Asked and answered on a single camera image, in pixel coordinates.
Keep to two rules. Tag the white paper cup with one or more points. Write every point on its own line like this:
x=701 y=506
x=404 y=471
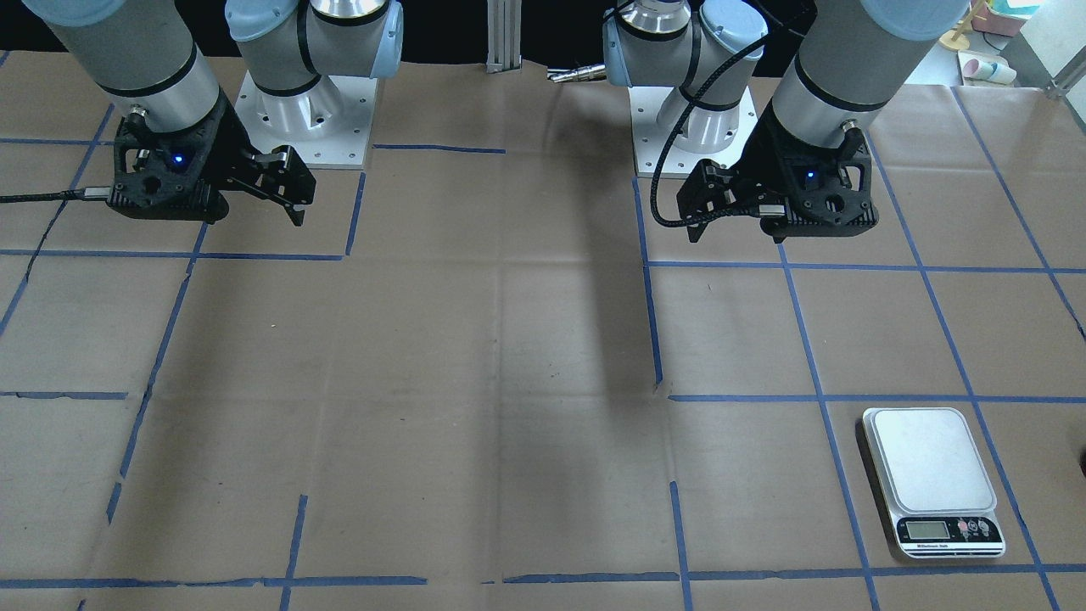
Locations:
x=982 y=69

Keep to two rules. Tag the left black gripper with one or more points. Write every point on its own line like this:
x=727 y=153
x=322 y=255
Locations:
x=764 y=155

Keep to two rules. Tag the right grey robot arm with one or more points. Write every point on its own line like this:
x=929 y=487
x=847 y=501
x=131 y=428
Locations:
x=143 y=55

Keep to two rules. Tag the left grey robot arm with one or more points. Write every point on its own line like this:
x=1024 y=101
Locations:
x=854 y=58

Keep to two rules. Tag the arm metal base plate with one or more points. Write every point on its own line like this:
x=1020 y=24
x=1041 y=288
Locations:
x=329 y=126
x=716 y=135

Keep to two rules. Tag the white digital kitchen scale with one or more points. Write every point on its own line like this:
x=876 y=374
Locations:
x=938 y=497

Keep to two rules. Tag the aluminium frame post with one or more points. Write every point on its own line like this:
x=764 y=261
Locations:
x=504 y=19

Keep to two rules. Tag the metal connector plug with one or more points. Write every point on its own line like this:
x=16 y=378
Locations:
x=596 y=72

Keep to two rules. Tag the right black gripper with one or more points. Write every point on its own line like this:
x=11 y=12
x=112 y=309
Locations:
x=231 y=141

